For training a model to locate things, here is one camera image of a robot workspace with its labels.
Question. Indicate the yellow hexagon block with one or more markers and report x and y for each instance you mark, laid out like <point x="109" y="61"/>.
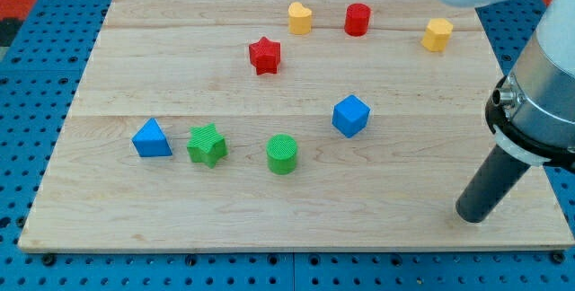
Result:
<point x="437" y="34"/>

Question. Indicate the red cylinder block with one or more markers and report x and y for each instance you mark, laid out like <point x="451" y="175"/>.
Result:
<point x="357" y="19"/>

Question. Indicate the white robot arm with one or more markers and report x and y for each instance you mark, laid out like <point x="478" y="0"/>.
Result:
<point x="532" y="112"/>

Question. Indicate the blue cube block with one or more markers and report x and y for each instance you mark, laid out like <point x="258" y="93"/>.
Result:
<point x="350" y="116"/>

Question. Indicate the green star block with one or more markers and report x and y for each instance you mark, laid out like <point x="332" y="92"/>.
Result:
<point x="206" y="145"/>

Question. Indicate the red star block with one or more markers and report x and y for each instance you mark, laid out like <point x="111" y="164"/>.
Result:
<point x="265" y="56"/>

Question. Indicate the yellow heart block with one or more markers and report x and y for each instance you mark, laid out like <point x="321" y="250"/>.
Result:
<point x="300" y="19"/>

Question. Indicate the blue triangle block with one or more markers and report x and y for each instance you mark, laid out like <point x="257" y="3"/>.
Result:
<point x="150" y="140"/>

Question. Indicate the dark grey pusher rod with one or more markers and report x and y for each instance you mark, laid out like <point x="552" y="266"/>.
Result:
<point x="496" y="176"/>

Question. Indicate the green cylinder block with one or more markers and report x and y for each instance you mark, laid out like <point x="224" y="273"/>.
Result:
<point x="281" y="152"/>

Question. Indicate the light wooden board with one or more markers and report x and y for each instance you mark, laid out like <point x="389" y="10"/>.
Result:
<point x="392" y="187"/>

